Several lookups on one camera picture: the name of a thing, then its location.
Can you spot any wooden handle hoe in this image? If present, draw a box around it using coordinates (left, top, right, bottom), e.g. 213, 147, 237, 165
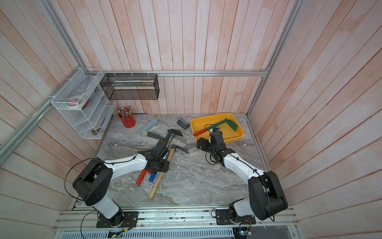
148, 144, 189, 199

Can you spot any green hoe red grip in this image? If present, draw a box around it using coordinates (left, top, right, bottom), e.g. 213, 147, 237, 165
193, 118, 239, 137

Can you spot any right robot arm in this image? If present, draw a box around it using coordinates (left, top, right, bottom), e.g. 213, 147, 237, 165
197, 130, 288, 223

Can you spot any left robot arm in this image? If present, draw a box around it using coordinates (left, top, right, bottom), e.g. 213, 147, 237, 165
72, 133, 174, 227

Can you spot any speckled hoe outer red grip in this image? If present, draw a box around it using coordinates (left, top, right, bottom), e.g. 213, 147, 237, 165
135, 131, 165, 186

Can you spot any light blue stapler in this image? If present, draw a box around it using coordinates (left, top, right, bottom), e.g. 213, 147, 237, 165
140, 119, 159, 136

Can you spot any red metal pencil cup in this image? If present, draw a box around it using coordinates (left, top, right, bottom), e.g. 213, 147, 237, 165
119, 114, 136, 128

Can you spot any tape roll on shelf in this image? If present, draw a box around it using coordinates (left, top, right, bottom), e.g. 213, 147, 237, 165
65, 95, 86, 109

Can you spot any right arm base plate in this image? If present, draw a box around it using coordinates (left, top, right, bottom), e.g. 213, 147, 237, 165
214, 208, 256, 225

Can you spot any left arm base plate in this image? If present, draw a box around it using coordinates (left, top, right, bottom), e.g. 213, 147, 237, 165
96, 211, 139, 228

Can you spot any black wire mesh basket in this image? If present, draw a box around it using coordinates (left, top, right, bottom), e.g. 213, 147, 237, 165
100, 73, 160, 100

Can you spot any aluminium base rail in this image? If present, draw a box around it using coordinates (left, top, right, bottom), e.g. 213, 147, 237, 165
52, 205, 299, 232

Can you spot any white wire mesh shelf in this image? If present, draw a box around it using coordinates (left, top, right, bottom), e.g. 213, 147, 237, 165
51, 68, 116, 139

